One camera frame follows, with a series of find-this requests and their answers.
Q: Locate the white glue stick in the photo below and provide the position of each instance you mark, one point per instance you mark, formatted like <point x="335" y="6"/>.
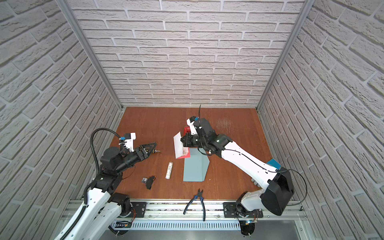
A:
<point x="169" y="170"/>

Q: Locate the aluminium frame rail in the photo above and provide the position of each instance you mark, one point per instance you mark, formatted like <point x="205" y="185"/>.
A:
<point x="158" y="209"/>

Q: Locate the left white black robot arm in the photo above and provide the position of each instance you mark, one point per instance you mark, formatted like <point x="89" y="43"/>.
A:
<point x="102" y="204"/>

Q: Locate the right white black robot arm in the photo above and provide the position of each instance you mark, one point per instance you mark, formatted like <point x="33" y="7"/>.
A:
<point x="276" y="185"/>

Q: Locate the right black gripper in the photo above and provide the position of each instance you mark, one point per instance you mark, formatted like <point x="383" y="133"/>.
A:
<point x="189" y="143"/>

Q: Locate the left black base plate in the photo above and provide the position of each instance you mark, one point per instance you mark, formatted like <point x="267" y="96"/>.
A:
<point x="137" y="210"/>

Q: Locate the pink white letter card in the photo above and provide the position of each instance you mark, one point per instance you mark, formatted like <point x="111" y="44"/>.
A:
<point x="181" y="152"/>

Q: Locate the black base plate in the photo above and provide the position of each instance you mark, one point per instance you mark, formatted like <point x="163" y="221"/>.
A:
<point x="234" y="210"/>
<point x="137" y="210"/>

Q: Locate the red black pipe wrench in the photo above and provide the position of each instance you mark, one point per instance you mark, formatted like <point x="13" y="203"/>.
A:
<point x="187" y="130"/>

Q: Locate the white slotted cable duct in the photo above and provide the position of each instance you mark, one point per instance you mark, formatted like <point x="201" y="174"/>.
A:
<point x="152" y="225"/>

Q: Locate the small black clip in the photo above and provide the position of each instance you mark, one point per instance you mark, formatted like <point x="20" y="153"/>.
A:
<point x="149" y="182"/>

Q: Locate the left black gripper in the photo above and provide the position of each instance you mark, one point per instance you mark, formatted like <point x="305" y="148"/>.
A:
<point x="143" y="151"/>

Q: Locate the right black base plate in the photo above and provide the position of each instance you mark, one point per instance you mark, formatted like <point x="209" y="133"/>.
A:
<point x="234" y="210"/>

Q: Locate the grey blue work glove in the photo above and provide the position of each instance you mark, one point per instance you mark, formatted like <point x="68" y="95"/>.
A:
<point x="272" y="163"/>

